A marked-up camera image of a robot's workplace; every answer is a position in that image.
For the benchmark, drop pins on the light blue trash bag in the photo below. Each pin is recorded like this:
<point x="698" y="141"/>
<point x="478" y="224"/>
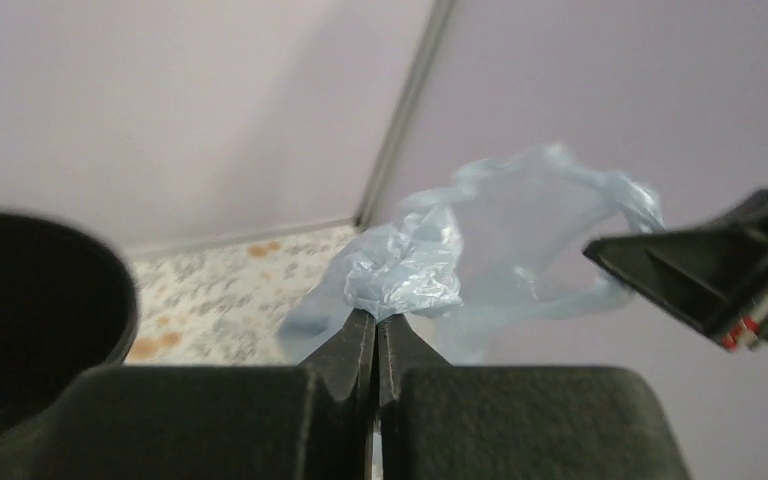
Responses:
<point x="468" y="259"/>

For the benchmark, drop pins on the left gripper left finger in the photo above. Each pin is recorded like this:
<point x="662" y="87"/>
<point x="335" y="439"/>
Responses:
<point x="309" y="421"/>

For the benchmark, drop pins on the right aluminium frame post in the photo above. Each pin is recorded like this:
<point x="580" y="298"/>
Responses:
<point x="398" y="128"/>

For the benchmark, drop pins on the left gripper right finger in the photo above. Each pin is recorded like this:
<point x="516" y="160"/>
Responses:
<point x="440" y="421"/>

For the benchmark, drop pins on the black plastic trash bin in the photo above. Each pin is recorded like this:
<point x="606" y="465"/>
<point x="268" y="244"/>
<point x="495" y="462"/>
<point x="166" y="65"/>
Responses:
<point x="67" y="304"/>

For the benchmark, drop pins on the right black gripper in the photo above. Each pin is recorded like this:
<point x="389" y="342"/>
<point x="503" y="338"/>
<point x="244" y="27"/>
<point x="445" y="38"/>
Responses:
<point x="712" y="277"/>

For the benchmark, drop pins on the floral patterned table mat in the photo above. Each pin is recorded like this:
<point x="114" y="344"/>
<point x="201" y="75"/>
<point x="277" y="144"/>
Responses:
<point x="222" y="305"/>

